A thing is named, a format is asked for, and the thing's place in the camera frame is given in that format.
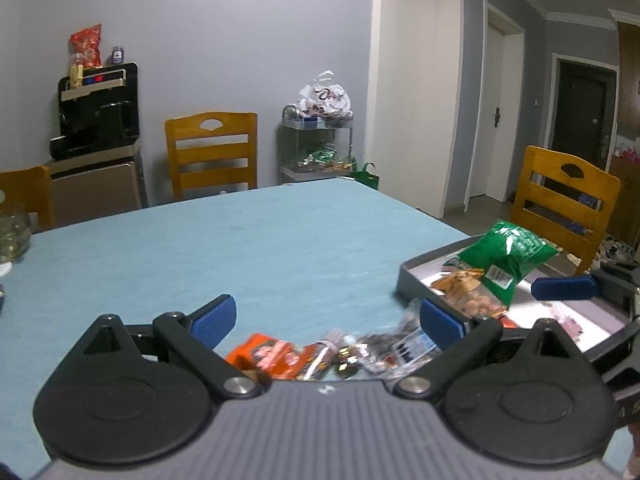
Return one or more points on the small blue jar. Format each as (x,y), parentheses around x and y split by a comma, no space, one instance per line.
(118,55)

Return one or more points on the black tea bar machine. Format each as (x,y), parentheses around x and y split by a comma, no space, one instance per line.
(95,110)

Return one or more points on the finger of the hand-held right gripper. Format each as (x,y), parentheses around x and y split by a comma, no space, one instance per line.
(562,287)
(615,347)

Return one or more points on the wooden chair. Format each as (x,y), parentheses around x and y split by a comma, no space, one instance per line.
(565,195)
(35,195)
(212,155)

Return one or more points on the orange snack packet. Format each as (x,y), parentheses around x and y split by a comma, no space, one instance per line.
(265,355)

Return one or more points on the red snack bag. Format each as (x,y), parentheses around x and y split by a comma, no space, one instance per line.
(87,45)

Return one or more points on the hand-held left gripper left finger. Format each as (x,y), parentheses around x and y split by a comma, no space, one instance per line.
(215,320)

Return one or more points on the gold candy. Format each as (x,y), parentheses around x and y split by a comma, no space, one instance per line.
(347,365)

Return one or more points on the beige cabinet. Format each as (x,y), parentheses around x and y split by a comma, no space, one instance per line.
(95,190)

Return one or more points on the yellow bottle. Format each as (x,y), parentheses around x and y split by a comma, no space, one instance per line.
(76,72)

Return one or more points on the clear nut packet red label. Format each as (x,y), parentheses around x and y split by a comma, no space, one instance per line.
(377,352)

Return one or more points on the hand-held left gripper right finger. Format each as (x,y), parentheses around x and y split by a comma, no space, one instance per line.
(440,322)

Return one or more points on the clear nut packet blue label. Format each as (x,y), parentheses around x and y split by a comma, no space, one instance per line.
(415,347)

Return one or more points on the glass jar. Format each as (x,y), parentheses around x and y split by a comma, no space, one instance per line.
(12,235)

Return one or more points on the white plastic bag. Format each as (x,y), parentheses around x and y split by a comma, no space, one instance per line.
(325,97)

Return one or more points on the grey cardboard box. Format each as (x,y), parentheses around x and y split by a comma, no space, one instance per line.
(410,280)

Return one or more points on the green snack bag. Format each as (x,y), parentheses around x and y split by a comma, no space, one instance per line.
(505,250)

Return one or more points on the person's right forearm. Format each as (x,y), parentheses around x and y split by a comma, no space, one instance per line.
(634,455)

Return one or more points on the glass shelf cart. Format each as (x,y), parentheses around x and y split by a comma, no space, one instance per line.
(290,150)

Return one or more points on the white door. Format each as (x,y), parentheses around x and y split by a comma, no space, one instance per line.
(410,100)
(500,110)

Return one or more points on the small brown pastry packet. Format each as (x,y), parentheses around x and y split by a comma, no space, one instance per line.
(457,280)

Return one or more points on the long dark chocolate bar packet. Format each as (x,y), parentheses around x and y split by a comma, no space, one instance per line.
(320,355)

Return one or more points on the green tote bag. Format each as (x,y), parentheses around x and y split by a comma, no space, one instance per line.
(365,177)

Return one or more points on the long orange foil wrapper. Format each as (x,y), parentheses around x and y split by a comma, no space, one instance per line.
(509,322)

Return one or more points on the brown pastry packet white label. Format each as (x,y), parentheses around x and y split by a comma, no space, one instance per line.
(477,306)

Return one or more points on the pink lollipop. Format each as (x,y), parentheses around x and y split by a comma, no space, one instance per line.
(567,322)

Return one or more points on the dark entrance door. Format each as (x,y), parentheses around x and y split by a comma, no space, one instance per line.
(582,110)

